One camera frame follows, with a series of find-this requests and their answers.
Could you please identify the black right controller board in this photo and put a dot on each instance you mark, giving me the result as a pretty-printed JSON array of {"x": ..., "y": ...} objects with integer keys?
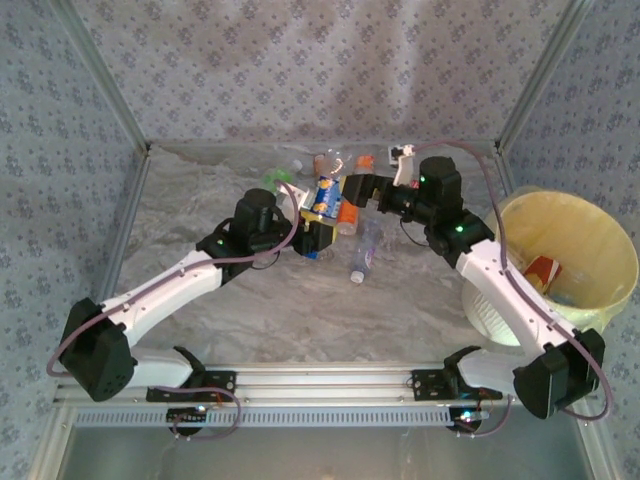
[{"x": 465, "y": 419}]

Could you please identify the blue pepsi label bottle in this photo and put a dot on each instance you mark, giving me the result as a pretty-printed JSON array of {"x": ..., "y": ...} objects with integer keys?
[{"x": 326, "y": 197}]

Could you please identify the green plastic bottle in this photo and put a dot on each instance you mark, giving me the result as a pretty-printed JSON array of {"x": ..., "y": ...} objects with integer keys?
[{"x": 280, "y": 175}]

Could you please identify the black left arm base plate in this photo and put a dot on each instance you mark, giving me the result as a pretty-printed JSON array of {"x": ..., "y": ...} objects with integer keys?
[{"x": 220, "y": 382}]

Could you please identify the clear bottle orange cap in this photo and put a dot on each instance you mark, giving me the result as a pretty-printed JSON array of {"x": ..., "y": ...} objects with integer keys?
[{"x": 365, "y": 164}]

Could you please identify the metal sheet shelf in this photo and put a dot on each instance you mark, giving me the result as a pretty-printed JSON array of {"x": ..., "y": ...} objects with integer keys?
[{"x": 325, "y": 455}]

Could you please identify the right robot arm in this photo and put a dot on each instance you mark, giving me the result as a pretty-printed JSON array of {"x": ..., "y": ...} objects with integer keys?
[{"x": 500, "y": 285}]

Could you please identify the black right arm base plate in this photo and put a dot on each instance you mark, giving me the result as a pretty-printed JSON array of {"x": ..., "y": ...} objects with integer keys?
[{"x": 427, "y": 385}]

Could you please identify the red label tea bottle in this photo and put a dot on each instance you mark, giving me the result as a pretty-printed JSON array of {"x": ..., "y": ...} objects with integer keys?
[{"x": 542, "y": 272}]

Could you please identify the aluminium frame post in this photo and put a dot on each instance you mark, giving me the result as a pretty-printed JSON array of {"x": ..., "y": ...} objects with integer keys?
[
  {"x": 100, "y": 75},
  {"x": 545, "y": 75}
]

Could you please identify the clear bottle white cap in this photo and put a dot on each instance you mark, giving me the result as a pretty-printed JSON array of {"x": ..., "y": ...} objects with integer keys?
[{"x": 297, "y": 164}]

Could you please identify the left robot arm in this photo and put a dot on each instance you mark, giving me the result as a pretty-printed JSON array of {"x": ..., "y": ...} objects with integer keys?
[{"x": 160, "y": 290}]

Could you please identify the black left controller board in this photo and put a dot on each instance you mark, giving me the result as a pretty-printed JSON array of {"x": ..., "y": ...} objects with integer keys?
[{"x": 187, "y": 414}]

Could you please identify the clear bottle purple label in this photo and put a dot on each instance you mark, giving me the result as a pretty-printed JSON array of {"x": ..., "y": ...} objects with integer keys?
[{"x": 363, "y": 245}]

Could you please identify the orange label plastic bottle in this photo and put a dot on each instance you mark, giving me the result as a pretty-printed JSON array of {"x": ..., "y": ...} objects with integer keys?
[{"x": 347, "y": 215}]

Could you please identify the yellow plastic bin liner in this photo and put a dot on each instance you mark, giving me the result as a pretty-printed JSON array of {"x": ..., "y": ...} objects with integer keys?
[{"x": 600, "y": 235}]

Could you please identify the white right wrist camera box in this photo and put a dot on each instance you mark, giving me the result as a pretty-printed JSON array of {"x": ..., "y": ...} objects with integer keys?
[{"x": 402, "y": 162}]

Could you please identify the black controller board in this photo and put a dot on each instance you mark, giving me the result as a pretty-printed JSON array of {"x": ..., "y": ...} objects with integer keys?
[
  {"x": 465, "y": 419},
  {"x": 187, "y": 414}
]

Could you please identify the brown label plastic bottle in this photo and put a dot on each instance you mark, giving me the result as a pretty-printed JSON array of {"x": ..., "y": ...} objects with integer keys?
[{"x": 320, "y": 164}]

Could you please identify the white ribbed bin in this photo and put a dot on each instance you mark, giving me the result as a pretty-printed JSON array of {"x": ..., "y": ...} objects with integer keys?
[{"x": 487, "y": 315}]

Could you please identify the aluminium mounting rail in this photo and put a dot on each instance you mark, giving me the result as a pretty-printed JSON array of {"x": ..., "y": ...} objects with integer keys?
[{"x": 325, "y": 385}]

